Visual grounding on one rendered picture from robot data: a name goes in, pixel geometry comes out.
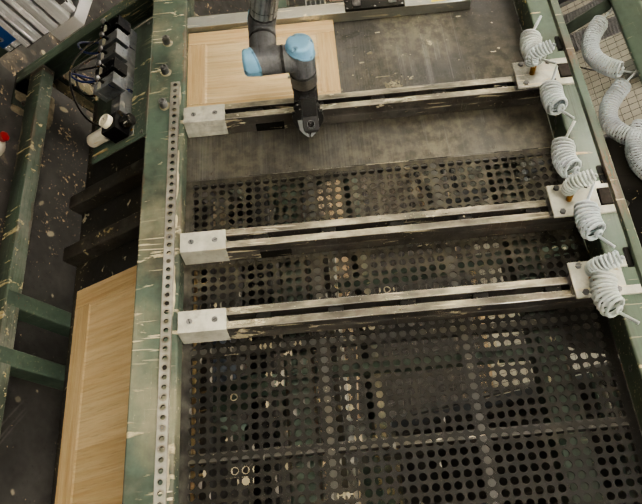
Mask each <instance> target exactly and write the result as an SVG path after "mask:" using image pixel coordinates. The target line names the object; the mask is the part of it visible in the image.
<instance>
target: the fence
mask: <svg viewBox="0 0 642 504"><path fill-rule="evenodd" d="M470 4H471V0H445V1H435V2H432V1H431V0H405V6H402V7H392V8H382V9H372V10H362V11H352V12H345V6H344V2H341V3H330V4H320V5H310V6H300V7H290V8H280V9H278V11H277V19H276V25H282V24H292V23H302V22H312V21H323V20H333V23H335V22H345V21H355V20H365V19H375V18H385V17H396V16H406V15H416V14H426V13H436V12H446V11H456V10H466V9H470ZM247 16H248V12H240V13H230V14H220V15H210V16H200V17H190V18H188V23H187V29H188V32H189V34H191V33H202V32H212V31H222V30H232V29H242V28H248V24H247Z"/></svg>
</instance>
